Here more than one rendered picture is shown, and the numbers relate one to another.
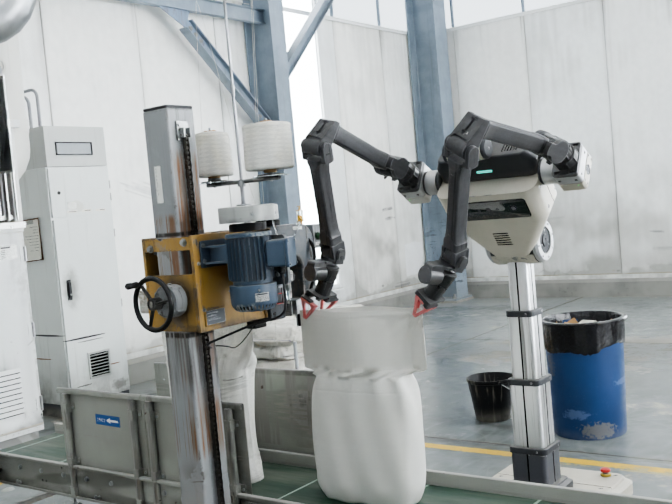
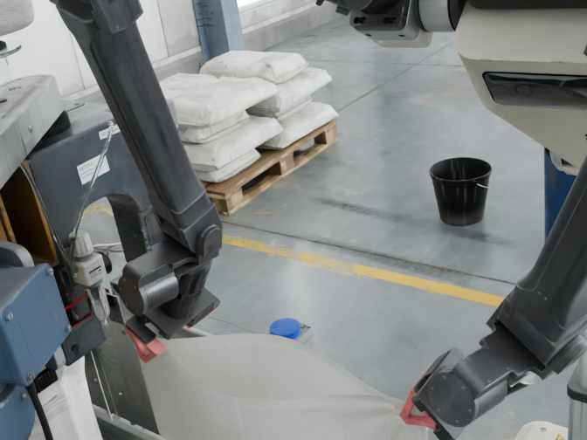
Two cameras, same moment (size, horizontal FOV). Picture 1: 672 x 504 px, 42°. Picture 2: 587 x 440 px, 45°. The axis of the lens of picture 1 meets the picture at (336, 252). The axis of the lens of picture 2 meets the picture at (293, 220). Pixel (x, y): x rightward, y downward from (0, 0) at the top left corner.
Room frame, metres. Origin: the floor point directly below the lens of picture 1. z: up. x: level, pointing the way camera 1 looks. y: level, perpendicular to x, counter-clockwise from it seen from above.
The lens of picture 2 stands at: (2.14, -0.16, 1.64)
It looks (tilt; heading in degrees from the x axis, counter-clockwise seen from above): 26 degrees down; 2
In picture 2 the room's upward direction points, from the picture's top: 8 degrees counter-clockwise
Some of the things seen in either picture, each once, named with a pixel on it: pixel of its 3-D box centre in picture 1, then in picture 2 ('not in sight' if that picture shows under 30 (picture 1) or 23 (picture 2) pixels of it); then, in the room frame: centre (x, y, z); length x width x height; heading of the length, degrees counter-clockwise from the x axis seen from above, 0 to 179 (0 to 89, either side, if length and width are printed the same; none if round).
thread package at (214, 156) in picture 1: (211, 154); not in sight; (3.06, 0.40, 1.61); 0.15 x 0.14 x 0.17; 53
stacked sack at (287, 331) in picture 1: (299, 329); (217, 99); (6.04, 0.30, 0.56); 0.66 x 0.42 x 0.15; 143
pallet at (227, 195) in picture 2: not in sight; (234, 157); (6.40, 0.31, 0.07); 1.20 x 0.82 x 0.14; 145
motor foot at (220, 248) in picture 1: (222, 252); not in sight; (2.81, 0.36, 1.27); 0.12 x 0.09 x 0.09; 143
